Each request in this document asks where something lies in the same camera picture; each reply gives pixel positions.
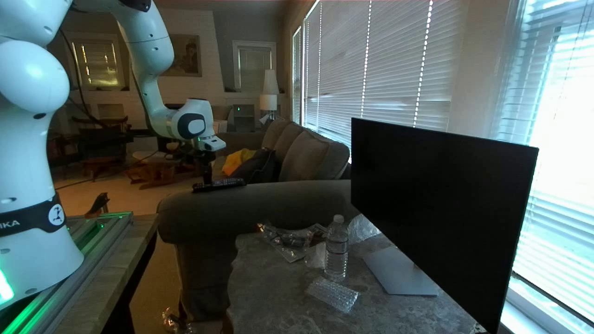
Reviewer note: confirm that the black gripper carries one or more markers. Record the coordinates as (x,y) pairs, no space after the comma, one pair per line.
(201,158)

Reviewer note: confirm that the black remote control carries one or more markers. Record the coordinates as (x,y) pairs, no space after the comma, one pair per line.
(218,184)

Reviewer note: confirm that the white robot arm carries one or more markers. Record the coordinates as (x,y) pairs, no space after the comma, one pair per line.
(36,245)

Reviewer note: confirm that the yellow cloth on couch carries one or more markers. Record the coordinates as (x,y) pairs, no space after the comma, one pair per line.
(236,160)

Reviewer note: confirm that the grey couch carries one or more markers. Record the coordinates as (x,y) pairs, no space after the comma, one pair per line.
(303,186)

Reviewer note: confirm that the white table lamp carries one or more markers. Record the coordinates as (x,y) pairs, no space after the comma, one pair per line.
(270,91)

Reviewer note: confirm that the orange black clamp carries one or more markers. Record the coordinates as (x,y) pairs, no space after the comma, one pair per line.
(99,206)

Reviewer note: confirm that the crumpled plastic wrapper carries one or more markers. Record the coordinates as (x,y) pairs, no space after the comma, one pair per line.
(292,244)

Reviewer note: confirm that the clear plastic water bottle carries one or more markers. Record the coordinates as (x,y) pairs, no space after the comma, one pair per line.
(337,249)

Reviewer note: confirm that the clear plastic packaging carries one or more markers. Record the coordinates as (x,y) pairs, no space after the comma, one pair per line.
(333,294)

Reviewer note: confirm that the white window blinds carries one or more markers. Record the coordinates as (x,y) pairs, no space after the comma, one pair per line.
(509,69)

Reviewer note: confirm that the grey paper sheet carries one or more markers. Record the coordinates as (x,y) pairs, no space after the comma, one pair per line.
(398,273)

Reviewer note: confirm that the black flat monitor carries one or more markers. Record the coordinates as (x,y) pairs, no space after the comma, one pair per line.
(452,203)

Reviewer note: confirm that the framed wall picture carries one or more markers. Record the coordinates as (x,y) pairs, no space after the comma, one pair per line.
(186,56)

